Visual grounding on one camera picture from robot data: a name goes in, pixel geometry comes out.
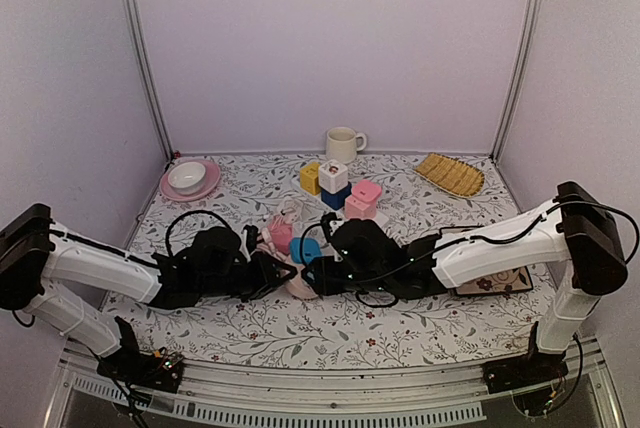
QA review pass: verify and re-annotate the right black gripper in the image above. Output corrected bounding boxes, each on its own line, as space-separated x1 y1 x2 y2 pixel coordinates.
303 254 391 295

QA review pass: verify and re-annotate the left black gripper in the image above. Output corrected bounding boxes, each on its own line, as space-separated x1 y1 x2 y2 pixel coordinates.
198 251 295 303

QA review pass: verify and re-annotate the round pink socket with cord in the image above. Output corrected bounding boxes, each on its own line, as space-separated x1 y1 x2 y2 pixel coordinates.
285 272 319 301

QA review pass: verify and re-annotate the blue plug adapter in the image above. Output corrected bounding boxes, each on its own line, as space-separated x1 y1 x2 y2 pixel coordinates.
289 237 323 264

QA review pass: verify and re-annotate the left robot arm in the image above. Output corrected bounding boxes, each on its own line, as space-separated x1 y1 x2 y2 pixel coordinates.
1 203 297 382

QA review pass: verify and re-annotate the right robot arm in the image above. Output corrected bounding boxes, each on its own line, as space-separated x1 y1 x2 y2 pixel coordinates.
301 181 636 384

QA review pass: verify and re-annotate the dark blue cube socket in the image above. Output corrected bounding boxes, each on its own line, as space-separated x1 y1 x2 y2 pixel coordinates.
321 182 351 210

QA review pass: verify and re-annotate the pink cube socket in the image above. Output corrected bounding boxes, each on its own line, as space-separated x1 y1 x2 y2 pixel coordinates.
344 195 377 220

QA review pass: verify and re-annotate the yellow cube socket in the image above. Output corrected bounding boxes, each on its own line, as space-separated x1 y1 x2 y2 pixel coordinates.
299 162 321 196

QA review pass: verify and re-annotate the pink plug adapter on top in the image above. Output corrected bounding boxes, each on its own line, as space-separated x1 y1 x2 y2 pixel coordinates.
351 179 382 204

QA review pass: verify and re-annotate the white cube socket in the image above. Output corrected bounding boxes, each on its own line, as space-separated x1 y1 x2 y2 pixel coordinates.
318 159 348 194

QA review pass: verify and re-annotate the pink flat power strip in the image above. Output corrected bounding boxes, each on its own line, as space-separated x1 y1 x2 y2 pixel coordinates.
260 215 294 255

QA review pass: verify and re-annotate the cream ceramic mug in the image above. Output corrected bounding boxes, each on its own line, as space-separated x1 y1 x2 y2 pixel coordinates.
325 127 368 164

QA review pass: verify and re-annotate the pink plate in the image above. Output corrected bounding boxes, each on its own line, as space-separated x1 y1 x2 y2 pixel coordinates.
159 160 221 202

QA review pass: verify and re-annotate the white bowl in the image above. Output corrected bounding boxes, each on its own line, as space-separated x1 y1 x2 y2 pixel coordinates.
168 161 206 194

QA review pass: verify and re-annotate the floral table cloth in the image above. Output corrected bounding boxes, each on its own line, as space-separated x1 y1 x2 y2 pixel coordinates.
102 154 555 369

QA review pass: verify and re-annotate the yellow woven tray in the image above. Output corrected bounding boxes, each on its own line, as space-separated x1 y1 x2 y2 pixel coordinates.
415 153 485 198

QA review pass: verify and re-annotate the floral square coaster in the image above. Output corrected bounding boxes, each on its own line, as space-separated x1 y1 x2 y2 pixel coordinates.
453 266 533 297

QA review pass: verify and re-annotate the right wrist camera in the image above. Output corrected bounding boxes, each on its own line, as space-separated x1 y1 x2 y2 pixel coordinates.
320 212 344 241

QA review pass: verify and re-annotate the white charger with cable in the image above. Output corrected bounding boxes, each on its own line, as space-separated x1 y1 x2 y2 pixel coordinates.
270 198 303 235

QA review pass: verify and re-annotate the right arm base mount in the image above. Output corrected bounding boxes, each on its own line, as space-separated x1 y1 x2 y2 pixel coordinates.
481 353 568 394

